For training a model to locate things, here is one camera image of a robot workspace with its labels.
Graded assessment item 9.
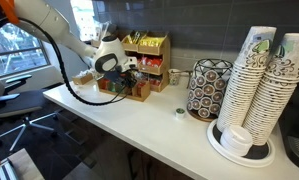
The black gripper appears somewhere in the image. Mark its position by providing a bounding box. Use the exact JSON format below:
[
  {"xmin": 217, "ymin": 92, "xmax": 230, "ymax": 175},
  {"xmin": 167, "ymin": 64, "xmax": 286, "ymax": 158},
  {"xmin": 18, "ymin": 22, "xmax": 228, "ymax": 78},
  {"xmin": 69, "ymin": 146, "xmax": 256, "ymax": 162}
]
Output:
[{"xmin": 114, "ymin": 68, "xmax": 139, "ymax": 90}]

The red tea sachet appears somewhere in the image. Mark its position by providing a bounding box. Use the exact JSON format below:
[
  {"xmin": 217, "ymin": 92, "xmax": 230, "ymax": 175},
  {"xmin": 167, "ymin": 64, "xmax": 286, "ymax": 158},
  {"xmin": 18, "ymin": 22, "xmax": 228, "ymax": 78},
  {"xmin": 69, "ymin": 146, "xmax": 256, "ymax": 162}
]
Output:
[{"xmin": 137, "ymin": 83, "xmax": 147, "ymax": 98}]

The wooden tea sachet tray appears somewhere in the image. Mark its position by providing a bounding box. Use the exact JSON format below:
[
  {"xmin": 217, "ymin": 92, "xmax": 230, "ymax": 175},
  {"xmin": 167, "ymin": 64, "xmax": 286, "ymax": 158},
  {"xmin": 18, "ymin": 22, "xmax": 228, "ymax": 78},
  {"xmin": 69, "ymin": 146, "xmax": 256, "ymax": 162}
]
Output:
[{"xmin": 96, "ymin": 77, "xmax": 152, "ymax": 103}]

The green tea sachet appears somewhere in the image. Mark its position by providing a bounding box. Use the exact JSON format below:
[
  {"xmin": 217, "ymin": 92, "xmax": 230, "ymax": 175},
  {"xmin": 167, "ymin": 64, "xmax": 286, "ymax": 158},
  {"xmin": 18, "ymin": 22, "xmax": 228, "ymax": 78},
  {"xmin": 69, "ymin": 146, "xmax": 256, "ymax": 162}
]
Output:
[{"xmin": 108, "ymin": 81, "xmax": 118, "ymax": 93}]

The red-orange tea sachet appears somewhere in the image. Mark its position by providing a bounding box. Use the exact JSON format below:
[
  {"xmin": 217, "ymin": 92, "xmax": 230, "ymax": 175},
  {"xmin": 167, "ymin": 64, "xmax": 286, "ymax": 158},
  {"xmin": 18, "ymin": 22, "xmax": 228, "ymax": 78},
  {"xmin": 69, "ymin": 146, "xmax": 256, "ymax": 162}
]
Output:
[{"xmin": 99, "ymin": 78, "xmax": 111, "ymax": 90}]

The small wooden sachet box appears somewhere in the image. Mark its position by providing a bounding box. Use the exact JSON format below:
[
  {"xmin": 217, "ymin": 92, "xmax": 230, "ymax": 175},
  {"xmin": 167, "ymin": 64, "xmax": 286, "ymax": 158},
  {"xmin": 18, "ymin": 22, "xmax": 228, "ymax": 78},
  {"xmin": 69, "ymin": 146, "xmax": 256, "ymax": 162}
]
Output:
[{"xmin": 71, "ymin": 71, "xmax": 94, "ymax": 86}]

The red packets pile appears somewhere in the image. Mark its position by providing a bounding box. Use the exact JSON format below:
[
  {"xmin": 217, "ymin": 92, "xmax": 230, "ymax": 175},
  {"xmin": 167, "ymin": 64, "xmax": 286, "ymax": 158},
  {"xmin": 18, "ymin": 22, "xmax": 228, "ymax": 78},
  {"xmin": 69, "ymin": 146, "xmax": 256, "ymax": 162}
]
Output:
[
  {"xmin": 140, "ymin": 55, "xmax": 164, "ymax": 69},
  {"xmin": 148, "ymin": 76, "xmax": 163, "ymax": 87}
]

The tiered wooden condiment organizer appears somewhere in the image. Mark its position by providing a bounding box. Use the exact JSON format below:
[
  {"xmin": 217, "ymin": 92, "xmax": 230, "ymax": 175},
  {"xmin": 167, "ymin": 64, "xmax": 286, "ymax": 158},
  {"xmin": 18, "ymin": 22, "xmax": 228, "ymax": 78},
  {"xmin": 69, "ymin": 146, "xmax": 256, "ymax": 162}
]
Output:
[{"xmin": 90, "ymin": 29, "xmax": 172, "ymax": 94}]

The yellow-green sachets pile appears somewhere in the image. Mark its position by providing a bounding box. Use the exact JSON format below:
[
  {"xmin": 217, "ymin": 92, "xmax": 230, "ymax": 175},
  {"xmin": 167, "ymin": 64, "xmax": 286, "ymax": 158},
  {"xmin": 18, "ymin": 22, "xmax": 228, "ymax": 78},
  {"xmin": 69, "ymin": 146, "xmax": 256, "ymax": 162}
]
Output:
[{"xmin": 126, "ymin": 30, "xmax": 144, "ymax": 45}]

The yellow sachets pile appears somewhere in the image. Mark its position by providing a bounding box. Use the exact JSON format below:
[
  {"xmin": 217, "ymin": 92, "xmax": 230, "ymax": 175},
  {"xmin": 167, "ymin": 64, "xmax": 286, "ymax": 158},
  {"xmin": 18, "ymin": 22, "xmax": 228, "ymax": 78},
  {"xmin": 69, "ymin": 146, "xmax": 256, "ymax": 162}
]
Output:
[{"xmin": 139, "ymin": 35, "xmax": 165, "ymax": 48}]

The white sachets pile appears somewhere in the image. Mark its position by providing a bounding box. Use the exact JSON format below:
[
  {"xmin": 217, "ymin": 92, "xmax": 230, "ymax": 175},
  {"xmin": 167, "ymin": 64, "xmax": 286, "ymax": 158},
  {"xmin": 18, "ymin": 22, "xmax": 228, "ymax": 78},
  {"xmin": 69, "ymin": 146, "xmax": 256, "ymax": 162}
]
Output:
[{"xmin": 76, "ymin": 69, "xmax": 92, "ymax": 78}]

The green-lid coffee pod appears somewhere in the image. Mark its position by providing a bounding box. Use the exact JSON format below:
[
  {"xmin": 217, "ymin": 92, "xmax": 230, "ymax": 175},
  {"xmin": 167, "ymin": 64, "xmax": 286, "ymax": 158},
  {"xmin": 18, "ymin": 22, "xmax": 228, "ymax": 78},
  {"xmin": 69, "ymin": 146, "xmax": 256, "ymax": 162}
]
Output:
[{"xmin": 174, "ymin": 107, "xmax": 187, "ymax": 120}]

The white wrapped stirrers bundle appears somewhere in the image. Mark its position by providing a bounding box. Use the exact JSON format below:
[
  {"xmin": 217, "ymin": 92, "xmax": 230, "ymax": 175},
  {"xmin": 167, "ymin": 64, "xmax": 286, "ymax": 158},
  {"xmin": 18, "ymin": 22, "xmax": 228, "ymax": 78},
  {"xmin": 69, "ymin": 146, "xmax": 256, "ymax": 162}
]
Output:
[{"xmin": 94, "ymin": 21, "xmax": 115, "ymax": 40}]

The dark wood lower cabinet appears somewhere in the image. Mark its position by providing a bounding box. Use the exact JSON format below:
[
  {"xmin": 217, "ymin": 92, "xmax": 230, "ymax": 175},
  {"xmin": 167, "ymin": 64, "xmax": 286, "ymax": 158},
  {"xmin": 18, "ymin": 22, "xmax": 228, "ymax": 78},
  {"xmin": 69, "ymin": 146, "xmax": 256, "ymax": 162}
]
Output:
[{"xmin": 98, "ymin": 133, "xmax": 193, "ymax": 180}]

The narrow bright window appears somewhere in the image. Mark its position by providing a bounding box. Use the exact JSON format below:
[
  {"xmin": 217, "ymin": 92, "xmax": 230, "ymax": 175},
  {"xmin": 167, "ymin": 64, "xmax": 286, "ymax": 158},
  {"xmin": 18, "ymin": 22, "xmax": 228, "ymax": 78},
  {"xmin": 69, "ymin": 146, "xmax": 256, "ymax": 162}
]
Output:
[{"xmin": 70, "ymin": 0, "xmax": 97, "ymax": 43}]

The large office window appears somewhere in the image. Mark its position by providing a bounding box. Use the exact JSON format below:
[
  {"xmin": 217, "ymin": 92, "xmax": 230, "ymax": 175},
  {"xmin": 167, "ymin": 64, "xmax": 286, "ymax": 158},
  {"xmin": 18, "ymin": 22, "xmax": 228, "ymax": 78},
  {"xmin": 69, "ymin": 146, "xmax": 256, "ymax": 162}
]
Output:
[{"xmin": 0, "ymin": 19, "xmax": 52, "ymax": 79}]

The tall patterned paper cup stack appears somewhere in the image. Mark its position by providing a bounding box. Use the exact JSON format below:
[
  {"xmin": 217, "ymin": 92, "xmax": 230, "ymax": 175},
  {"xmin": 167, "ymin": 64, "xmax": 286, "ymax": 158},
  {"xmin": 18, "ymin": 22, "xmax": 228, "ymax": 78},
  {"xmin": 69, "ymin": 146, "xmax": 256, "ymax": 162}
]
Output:
[
  {"xmin": 242, "ymin": 32, "xmax": 299, "ymax": 147},
  {"xmin": 216, "ymin": 25, "xmax": 277, "ymax": 134}
]

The grey office chair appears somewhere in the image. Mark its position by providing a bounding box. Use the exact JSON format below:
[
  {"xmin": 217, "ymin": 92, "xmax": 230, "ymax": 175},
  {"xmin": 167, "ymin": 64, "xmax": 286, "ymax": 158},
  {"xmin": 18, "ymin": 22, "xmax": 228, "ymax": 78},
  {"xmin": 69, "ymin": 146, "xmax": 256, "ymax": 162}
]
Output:
[{"xmin": 0, "ymin": 73, "xmax": 63, "ymax": 154}]

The white cup lid stack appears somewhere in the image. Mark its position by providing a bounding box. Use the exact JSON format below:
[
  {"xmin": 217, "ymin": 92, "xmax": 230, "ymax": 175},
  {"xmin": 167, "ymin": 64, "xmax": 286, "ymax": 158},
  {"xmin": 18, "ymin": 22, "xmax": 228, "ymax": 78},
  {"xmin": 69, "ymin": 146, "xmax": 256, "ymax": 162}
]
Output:
[{"xmin": 219, "ymin": 124, "xmax": 254, "ymax": 158}]

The wooden side table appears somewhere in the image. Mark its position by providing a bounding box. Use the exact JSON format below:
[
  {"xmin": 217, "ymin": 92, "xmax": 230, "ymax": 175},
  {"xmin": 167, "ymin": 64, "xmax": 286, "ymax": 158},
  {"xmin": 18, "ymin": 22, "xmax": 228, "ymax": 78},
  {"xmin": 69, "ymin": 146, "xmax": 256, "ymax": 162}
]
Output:
[{"xmin": 7, "ymin": 148, "xmax": 45, "ymax": 180}]

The white round cup tray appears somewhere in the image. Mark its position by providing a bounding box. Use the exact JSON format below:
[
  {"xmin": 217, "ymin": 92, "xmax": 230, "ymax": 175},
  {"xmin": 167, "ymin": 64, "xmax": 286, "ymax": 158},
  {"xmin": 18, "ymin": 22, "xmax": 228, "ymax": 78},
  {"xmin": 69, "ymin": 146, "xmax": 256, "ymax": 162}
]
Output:
[{"xmin": 206, "ymin": 119, "xmax": 276, "ymax": 169}]

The black coffee machine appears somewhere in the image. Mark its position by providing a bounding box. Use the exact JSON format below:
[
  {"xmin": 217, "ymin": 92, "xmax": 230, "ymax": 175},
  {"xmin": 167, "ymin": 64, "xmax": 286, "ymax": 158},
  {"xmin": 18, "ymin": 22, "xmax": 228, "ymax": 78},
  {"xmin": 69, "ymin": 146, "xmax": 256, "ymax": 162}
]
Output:
[{"xmin": 278, "ymin": 76, "xmax": 299, "ymax": 174}]

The black wire coffee pod holder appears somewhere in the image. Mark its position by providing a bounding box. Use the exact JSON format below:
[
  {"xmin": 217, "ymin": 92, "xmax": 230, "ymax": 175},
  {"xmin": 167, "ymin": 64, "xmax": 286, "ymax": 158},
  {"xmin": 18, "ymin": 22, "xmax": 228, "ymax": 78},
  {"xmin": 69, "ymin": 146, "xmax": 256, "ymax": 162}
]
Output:
[{"xmin": 186, "ymin": 58, "xmax": 234, "ymax": 123}]

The black lower cabinet handle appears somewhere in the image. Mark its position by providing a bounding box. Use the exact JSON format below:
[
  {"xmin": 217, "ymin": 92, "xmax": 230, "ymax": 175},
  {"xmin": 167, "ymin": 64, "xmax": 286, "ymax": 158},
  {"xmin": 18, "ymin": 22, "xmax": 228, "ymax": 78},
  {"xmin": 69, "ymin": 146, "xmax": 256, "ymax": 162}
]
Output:
[{"xmin": 126, "ymin": 149, "xmax": 139, "ymax": 180}]

